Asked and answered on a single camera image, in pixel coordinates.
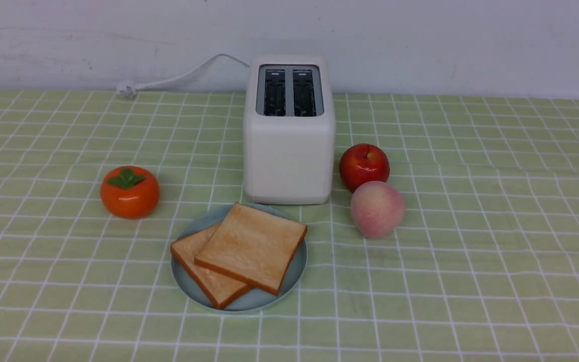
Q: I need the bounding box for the toast slice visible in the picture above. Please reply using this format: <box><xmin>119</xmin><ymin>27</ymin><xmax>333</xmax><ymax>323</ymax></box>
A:
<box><xmin>170</xmin><ymin>224</ymin><xmax>252</xmax><ymax>310</ymax></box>
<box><xmin>195</xmin><ymin>203</ymin><xmax>308</xmax><ymax>296</ymax></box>

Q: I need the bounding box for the white two-slot toaster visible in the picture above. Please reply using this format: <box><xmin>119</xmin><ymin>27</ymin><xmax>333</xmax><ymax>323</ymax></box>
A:
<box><xmin>243</xmin><ymin>55</ymin><xmax>336</xmax><ymax>205</ymax></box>

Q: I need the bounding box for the red apple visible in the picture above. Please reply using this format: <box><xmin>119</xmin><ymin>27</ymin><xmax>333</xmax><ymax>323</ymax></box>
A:
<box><xmin>339</xmin><ymin>143</ymin><xmax>391</xmax><ymax>193</ymax></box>

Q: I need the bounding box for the pink peach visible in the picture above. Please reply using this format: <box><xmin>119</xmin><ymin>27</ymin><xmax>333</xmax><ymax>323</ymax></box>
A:
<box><xmin>351</xmin><ymin>181</ymin><xmax>405</xmax><ymax>240</ymax></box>

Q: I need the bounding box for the orange persimmon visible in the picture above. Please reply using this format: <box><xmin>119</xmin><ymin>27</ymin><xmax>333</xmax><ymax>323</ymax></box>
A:
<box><xmin>100</xmin><ymin>165</ymin><xmax>160</xmax><ymax>219</ymax></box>

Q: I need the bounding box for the green checkered tablecloth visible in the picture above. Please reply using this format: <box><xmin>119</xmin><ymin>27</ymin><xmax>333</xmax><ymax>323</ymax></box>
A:
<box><xmin>0</xmin><ymin>90</ymin><xmax>579</xmax><ymax>361</ymax></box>

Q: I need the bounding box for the white power cord with plug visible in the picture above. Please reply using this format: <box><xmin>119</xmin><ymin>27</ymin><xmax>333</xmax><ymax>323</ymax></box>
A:
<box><xmin>117</xmin><ymin>53</ymin><xmax>250</xmax><ymax>99</ymax></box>

